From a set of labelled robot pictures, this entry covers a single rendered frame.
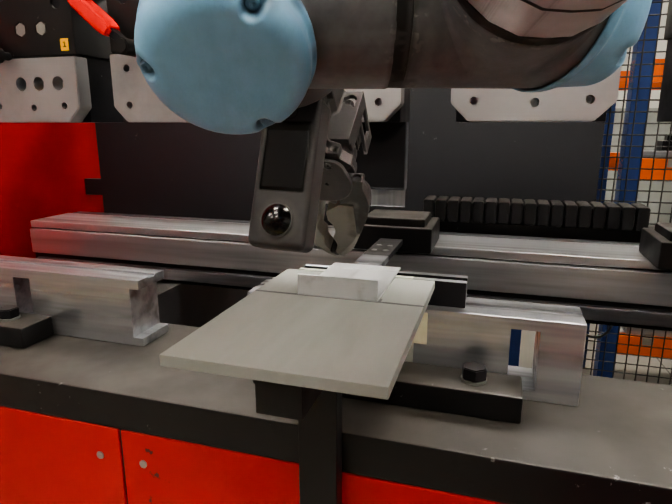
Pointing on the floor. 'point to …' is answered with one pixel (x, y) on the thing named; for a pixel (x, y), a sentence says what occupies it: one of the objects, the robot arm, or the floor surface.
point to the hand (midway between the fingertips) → (336, 252)
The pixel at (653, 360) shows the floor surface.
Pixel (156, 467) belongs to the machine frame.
